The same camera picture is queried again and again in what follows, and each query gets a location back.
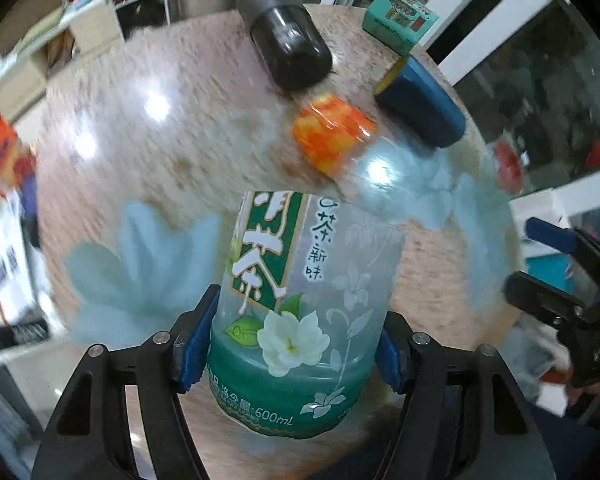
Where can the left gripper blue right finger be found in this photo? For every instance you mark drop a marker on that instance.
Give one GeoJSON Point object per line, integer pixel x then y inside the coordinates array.
{"type": "Point", "coordinates": [413, 365]}

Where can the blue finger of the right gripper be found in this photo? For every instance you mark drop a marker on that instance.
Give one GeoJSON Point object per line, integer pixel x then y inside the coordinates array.
{"type": "Point", "coordinates": [562, 239]}
{"type": "Point", "coordinates": [540, 300]}

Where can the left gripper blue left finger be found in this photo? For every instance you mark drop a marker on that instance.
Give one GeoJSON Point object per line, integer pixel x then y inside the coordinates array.
{"type": "Point", "coordinates": [167, 366]}

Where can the green tea bottle cup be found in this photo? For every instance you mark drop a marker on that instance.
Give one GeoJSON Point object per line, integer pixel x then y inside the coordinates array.
{"type": "Point", "coordinates": [304, 296]}

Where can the dark blue cup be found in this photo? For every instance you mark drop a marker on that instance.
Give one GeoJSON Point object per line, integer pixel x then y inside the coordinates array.
{"type": "Point", "coordinates": [411, 95]}

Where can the orange plastic bottle cup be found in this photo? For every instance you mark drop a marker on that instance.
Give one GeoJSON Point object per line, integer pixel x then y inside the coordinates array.
{"type": "Point", "coordinates": [330, 133]}

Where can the red round object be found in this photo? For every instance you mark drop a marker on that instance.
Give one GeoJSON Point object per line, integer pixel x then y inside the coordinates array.
{"type": "Point", "coordinates": [509, 167]}

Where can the black zippo box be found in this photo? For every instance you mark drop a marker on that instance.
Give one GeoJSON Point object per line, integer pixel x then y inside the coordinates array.
{"type": "Point", "coordinates": [23, 333]}

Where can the teal hexagonal tin box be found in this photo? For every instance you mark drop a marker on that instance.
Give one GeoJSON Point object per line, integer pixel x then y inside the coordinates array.
{"type": "Point", "coordinates": [398, 24]}

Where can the black cylindrical tumbler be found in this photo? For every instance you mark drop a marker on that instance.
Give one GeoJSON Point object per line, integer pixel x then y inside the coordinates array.
{"type": "Point", "coordinates": [290, 45]}

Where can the low white tv cabinet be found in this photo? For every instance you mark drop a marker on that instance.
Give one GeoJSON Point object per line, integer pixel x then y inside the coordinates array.
{"type": "Point", "coordinates": [25, 72]}

